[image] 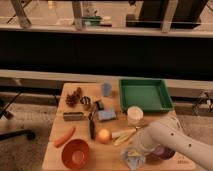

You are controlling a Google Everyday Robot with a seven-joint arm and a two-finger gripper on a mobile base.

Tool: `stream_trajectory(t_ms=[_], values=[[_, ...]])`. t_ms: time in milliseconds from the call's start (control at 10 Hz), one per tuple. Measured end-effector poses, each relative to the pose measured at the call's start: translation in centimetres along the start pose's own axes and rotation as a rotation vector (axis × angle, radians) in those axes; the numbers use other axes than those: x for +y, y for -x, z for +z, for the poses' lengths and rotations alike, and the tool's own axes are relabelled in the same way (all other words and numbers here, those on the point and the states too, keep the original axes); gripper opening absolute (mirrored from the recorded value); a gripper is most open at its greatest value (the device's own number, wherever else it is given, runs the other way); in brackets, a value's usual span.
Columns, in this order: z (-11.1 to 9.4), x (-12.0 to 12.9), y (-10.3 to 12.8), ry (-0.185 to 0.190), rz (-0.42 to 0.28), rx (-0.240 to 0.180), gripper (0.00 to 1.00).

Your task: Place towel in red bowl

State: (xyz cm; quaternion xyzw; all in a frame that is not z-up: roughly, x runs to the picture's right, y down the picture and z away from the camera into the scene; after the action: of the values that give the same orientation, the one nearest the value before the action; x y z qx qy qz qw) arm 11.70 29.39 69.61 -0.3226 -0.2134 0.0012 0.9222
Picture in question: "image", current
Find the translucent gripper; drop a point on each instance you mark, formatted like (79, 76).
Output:
(143, 142)

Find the light blue towel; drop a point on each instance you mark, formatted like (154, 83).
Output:
(132, 158)

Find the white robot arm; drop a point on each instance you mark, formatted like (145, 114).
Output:
(167, 132)

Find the purple bowl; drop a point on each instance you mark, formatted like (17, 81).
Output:
(160, 154)

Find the red bowl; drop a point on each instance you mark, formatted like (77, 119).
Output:
(75, 154)

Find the yellow banana toy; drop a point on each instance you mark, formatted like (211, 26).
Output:
(120, 136)

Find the white lidded jar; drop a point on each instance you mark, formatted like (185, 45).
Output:
(134, 115)

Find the yellow orange apple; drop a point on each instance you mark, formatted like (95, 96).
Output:
(104, 136)

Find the green plastic tray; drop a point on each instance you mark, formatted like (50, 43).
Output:
(151, 95)

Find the blue sponge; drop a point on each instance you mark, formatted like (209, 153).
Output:
(106, 115)

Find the small black box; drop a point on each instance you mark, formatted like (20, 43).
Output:
(100, 105)

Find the blue cup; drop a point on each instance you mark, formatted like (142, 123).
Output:
(106, 89)

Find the orange carrot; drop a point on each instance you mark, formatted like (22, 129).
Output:
(60, 141)

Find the brown pine cone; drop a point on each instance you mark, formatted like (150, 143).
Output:
(73, 99)

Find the black office chair base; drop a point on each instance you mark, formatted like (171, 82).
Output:
(12, 130)

